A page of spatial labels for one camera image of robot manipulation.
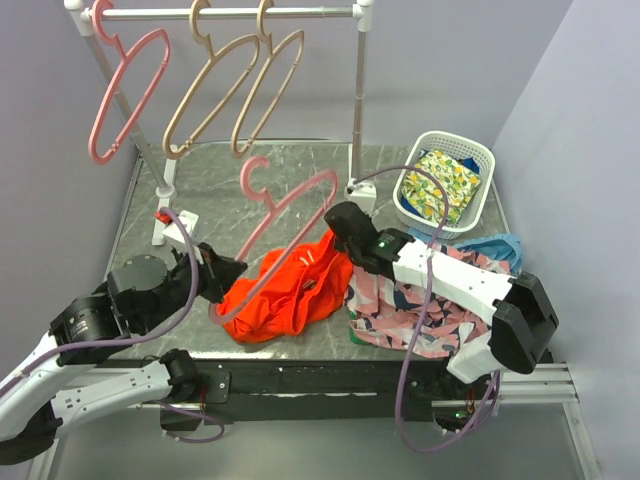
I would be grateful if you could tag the pink patterned garment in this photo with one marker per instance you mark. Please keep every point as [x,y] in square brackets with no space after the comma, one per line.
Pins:
[385,312]

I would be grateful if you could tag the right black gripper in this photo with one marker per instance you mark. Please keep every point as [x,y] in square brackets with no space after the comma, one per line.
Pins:
[339,246]

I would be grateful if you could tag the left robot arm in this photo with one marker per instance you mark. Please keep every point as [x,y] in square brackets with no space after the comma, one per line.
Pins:
[37,403]

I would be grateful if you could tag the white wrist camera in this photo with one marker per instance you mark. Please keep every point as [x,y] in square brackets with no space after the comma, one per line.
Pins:
[171,231]
[363,194]

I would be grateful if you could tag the lemon print cloth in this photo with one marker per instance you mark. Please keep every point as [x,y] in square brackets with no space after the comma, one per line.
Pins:
[424,198]

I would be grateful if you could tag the light blue garment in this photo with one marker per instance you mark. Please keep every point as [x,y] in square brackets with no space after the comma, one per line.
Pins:
[500,253]

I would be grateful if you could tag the green tray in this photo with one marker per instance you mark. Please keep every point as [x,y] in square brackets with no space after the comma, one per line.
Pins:
[353,336]

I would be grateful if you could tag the white plastic basket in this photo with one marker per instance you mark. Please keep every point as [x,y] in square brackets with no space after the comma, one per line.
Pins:
[459,148]

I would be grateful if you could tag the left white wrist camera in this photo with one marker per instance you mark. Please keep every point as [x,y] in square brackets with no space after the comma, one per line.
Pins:
[171,231]

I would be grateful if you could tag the blue cloth in basket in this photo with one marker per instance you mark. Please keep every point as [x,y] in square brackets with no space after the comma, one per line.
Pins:
[470,164]

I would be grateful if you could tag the white clothes rack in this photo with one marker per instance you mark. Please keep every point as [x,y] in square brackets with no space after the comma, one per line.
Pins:
[113,60]

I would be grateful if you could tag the black base bar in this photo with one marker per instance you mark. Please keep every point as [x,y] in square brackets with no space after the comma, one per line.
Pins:
[265,390]

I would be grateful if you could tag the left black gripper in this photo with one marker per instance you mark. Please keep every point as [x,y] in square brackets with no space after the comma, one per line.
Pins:
[219,272]

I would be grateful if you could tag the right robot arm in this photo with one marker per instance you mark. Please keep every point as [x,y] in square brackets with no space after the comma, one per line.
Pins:
[517,309]

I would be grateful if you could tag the beige hanger right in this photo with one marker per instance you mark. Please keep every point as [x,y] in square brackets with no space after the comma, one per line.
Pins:
[280,64]

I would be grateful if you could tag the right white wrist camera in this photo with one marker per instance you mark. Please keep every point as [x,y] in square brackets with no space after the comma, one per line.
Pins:
[363,194]

